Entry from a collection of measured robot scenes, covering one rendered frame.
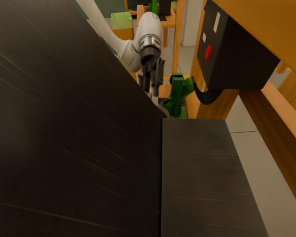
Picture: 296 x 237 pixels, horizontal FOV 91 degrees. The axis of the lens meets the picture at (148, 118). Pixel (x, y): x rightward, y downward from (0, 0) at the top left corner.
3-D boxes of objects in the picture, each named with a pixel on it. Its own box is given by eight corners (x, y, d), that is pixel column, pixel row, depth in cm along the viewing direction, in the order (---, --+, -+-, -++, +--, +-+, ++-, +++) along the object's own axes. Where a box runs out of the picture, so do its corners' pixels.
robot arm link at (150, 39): (148, 29, 55) (148, 41, 52) (165, 43, 60) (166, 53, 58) (134, 45, 61) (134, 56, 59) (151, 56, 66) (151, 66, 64)
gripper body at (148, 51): (136, 56, 59) (135, 75, 56) (150, 42, 53) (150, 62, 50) (150, 64, 64) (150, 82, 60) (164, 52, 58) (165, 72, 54)
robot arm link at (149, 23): (167, 38, 58) (152, 60, 69) (166, 12, 64) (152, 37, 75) (143, 27, 54) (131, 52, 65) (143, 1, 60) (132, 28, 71)
